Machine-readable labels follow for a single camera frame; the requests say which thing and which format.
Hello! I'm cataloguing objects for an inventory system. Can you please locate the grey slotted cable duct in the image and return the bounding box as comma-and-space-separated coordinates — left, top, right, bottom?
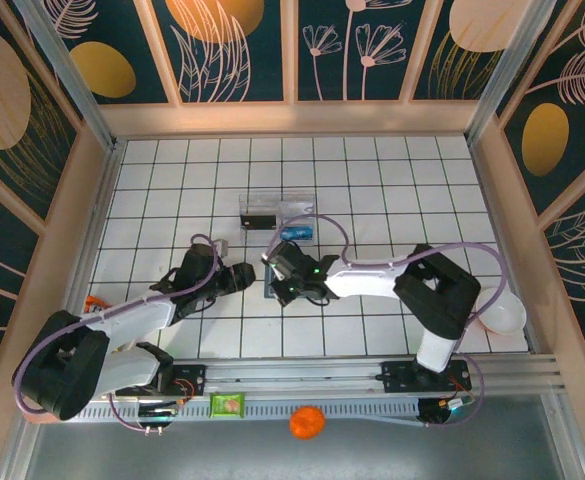
79, 399, 423, 427

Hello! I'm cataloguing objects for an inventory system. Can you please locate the aluminium side rail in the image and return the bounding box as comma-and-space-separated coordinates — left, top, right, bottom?
466, 134, 558, 359
66, 139, 128, 321

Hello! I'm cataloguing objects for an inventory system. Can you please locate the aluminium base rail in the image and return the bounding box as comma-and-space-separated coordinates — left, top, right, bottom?
86, 353, 561, 401

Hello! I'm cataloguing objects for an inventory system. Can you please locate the black credit card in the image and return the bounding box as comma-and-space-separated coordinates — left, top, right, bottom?
239, 213, 278, 232

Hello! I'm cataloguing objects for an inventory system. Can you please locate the orange ball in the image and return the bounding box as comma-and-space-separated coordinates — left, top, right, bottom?
289, 405, 327, 441

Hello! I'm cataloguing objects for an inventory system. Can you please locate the silver credit card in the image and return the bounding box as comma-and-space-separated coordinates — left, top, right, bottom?
279, 199, 316, 226

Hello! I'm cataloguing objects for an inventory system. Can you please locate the dark blue logo credit card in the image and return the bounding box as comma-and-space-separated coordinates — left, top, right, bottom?
280, 224, 316, 242

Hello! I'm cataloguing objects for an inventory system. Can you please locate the green snack packet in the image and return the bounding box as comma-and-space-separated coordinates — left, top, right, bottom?
209, 393, 247, 419

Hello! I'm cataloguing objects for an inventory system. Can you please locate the aluminium corner post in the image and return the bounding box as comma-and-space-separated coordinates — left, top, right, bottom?
466, 0, 573, 144
14, 0, 121, 151

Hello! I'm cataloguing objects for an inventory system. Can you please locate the clear acrylic card stand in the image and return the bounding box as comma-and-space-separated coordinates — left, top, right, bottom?
238, 192, 318, 246

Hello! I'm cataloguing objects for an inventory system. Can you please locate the white bowl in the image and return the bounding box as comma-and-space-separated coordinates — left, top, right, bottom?
474, 292, 528, 335

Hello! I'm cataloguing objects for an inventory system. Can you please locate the small electronics board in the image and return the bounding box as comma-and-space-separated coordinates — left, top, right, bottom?
419, 397, 476, 426
138, 404, 181, 419

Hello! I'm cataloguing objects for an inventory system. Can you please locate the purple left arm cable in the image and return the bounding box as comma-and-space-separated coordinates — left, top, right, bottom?
12, 233, 222, 436

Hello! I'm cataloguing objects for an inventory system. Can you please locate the grey metal sheet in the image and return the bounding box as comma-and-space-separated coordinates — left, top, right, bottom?
1, 394, 585, 480

